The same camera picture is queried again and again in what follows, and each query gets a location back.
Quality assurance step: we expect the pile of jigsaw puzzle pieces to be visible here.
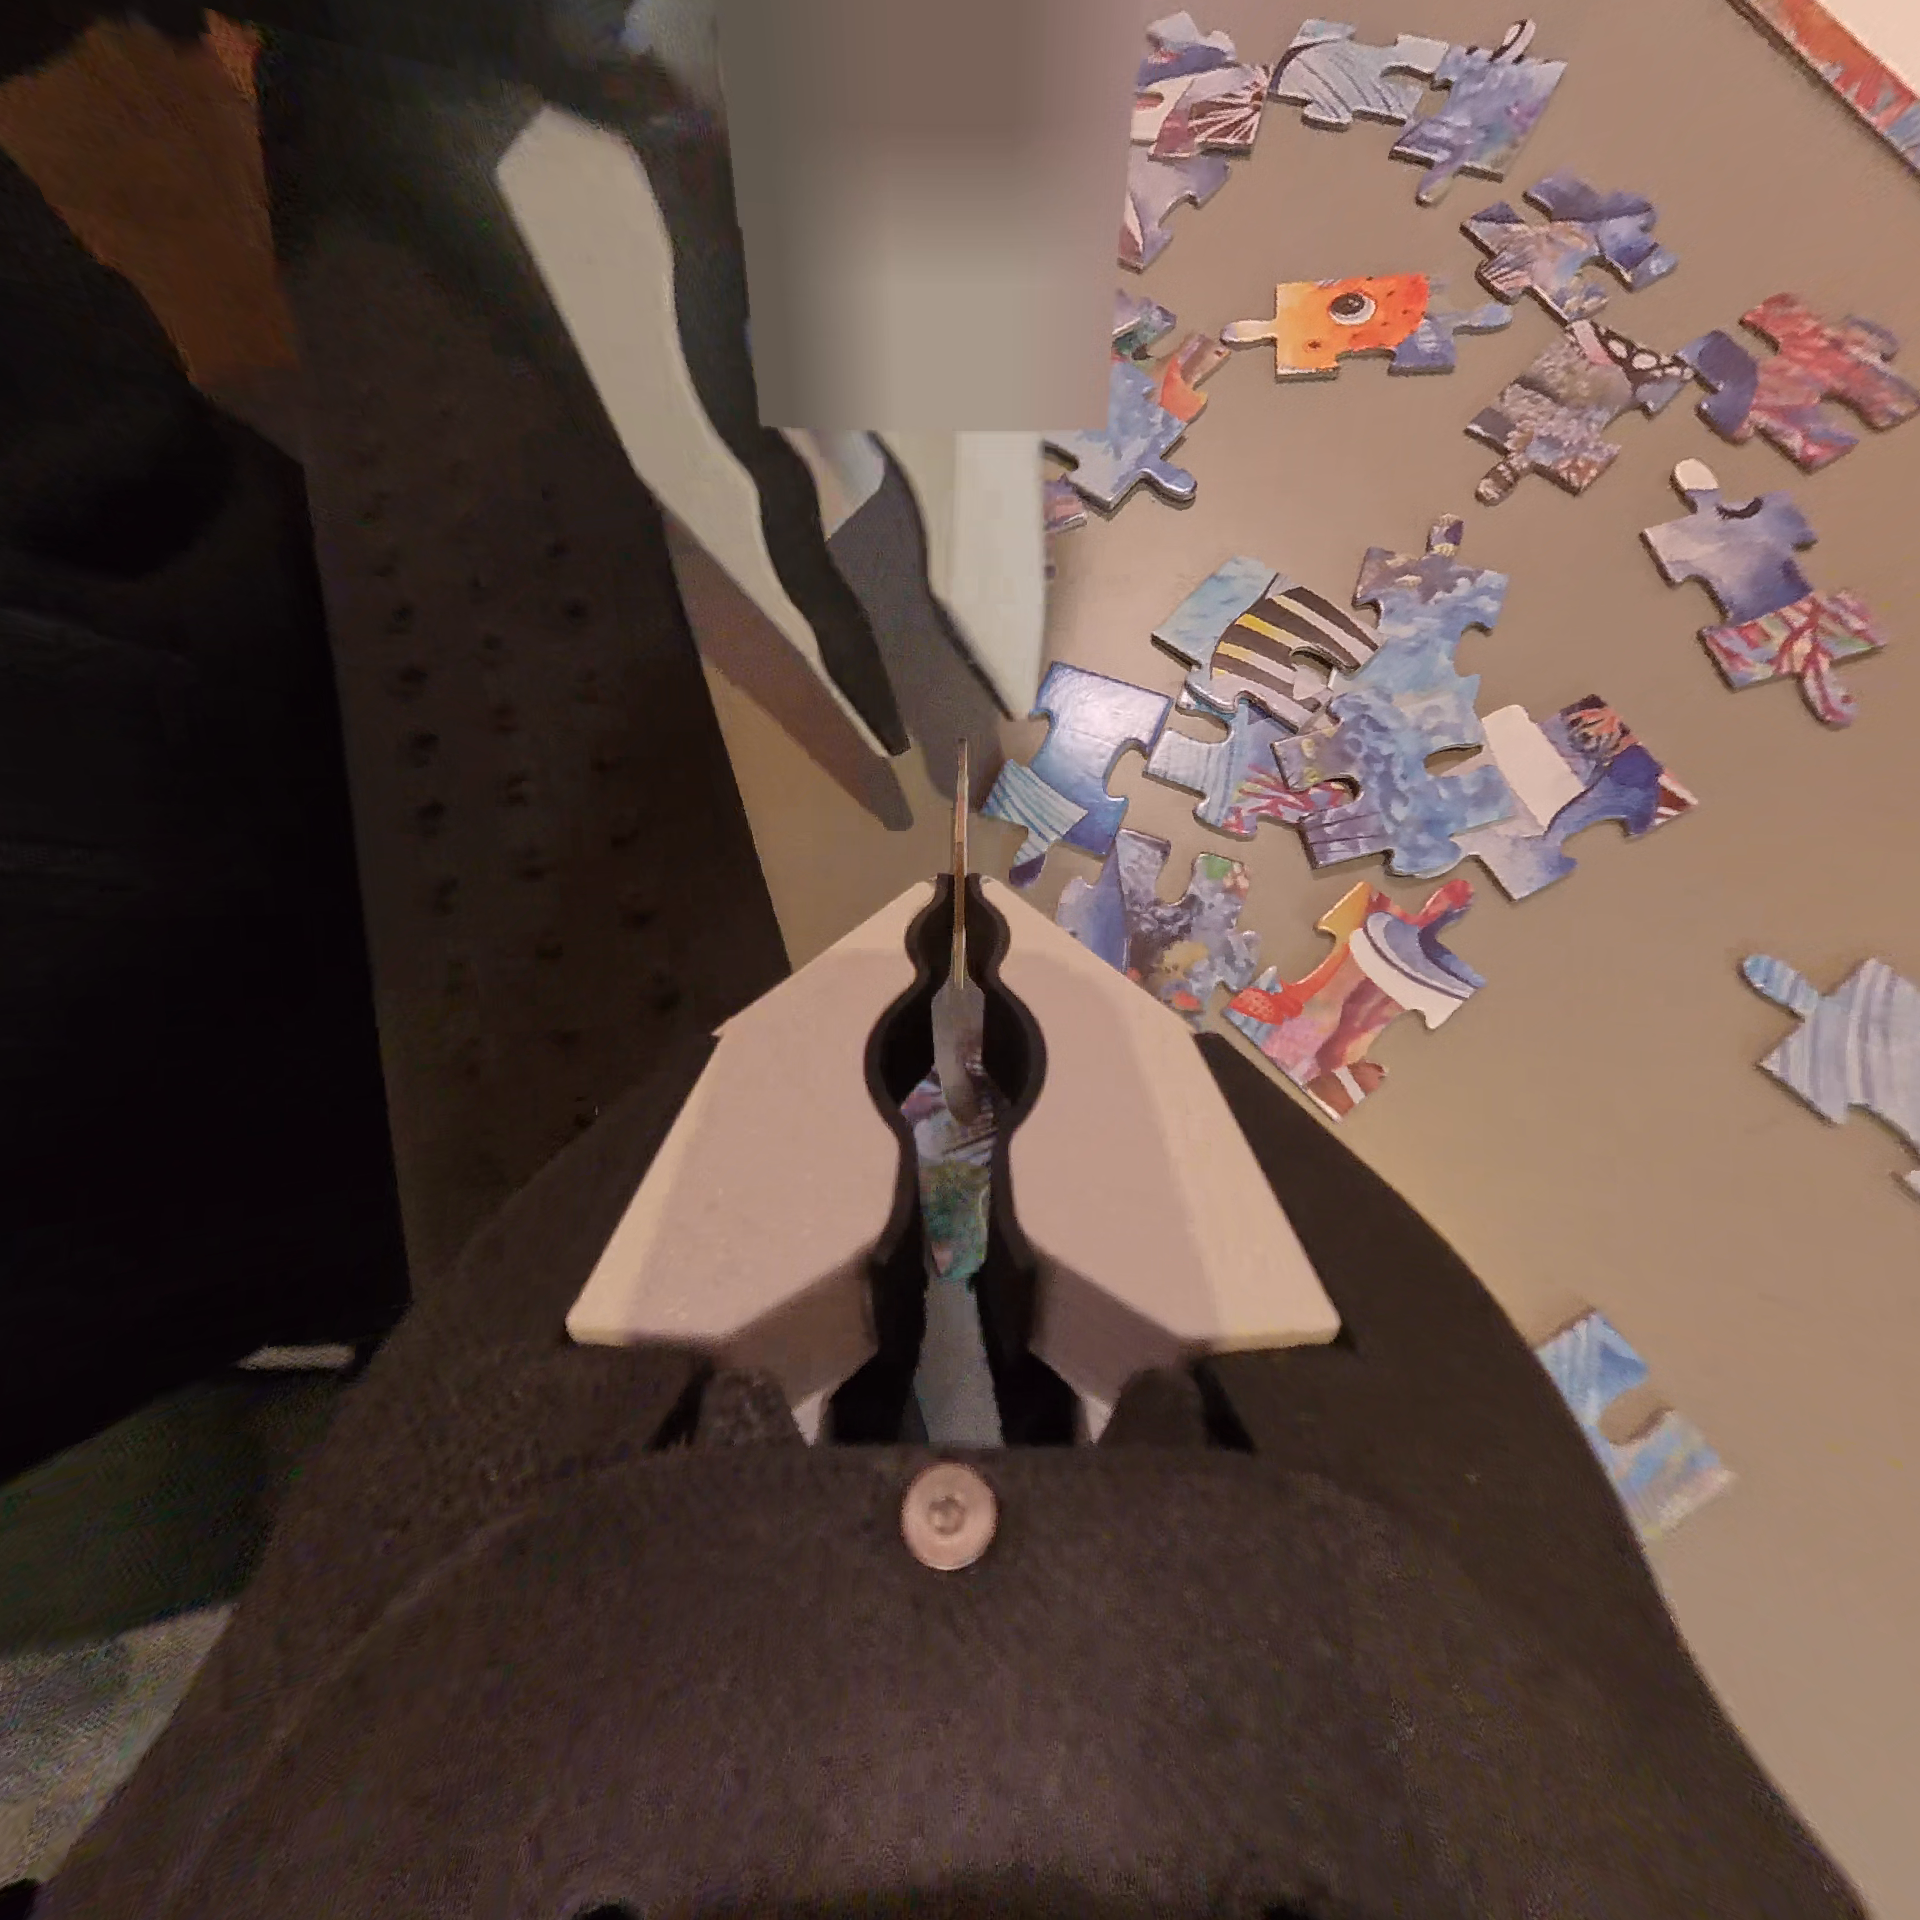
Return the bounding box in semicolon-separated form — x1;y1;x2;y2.
982;7;1920;1203

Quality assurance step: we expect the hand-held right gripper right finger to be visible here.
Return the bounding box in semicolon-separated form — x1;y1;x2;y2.
965;876;1344;1443

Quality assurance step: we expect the single jigsaw puzzle piece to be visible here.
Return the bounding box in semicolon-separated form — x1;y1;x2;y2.
1529;1309;1734;1549
930;739;999;1284

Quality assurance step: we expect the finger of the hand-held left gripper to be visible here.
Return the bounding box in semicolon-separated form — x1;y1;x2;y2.
832;433;1049;723
494;109;920;833

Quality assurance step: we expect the puzzle board with colourful border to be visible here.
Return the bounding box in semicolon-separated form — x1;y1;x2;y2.
1731;0;1920;171

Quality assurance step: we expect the dark perforated panel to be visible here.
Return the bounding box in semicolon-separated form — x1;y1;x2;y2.
261;91;798;1292

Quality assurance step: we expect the woven cloth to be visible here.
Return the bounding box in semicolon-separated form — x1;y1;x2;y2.
0;1620;227;1892

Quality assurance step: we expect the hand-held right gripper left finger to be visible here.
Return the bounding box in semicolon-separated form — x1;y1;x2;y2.
564;876;962;1443

